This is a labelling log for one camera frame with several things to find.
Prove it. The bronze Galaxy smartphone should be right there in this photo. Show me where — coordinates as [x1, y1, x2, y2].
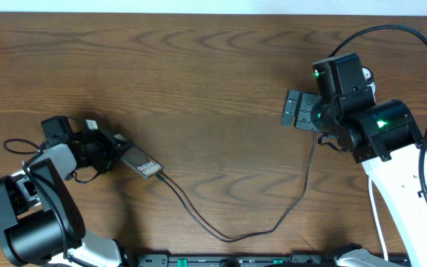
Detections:
[114, 133, 164, 179]

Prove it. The black charger cable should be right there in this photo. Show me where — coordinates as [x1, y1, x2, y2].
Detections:
[154, 131, 317, 244]

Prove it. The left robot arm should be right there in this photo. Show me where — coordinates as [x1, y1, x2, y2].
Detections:
[0, 116, 138, 266]

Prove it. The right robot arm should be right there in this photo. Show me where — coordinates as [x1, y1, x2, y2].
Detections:
[281, 53, 427, 266]

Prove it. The white power strip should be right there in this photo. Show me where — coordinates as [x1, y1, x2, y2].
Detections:
[362, 67, 376, 104]

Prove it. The white power strip cord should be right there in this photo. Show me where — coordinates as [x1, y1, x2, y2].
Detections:
[368, 177, 389, 263]

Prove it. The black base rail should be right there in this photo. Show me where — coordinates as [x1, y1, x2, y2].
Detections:
[136, 252, 337, 267]

